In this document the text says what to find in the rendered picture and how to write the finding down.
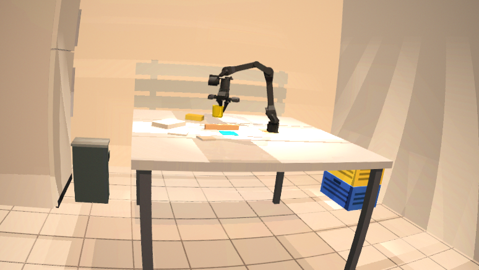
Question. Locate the yellow block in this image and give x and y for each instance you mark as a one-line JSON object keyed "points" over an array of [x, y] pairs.
{"points": [[195, 117]]}

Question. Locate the orange wooden bar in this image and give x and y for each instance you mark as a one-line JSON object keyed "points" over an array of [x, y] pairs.
{"points": [[221, 126]]}

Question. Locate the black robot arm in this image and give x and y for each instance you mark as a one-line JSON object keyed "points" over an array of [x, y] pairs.
{"points": [[272, 126]]}

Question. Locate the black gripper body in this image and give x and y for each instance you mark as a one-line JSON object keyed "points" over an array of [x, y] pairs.
{"points": [[233, 99]]}

